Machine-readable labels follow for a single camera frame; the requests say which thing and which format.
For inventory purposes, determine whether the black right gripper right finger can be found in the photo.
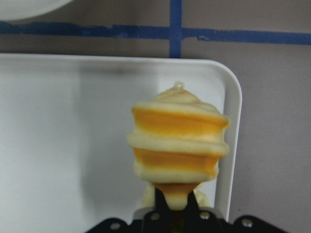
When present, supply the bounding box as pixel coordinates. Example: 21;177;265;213
183;191;213;233

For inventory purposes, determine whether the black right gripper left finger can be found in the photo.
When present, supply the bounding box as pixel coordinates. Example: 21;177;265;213
143;188;170;233

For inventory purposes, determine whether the yellow croissant bread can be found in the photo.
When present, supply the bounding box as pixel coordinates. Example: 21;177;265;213
127;82;230;211

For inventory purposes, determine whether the white plate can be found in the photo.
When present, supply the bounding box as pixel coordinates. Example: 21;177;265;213
0;0;72;21

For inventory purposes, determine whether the white tray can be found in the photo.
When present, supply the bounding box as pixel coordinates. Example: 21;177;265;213
0;53;242;233

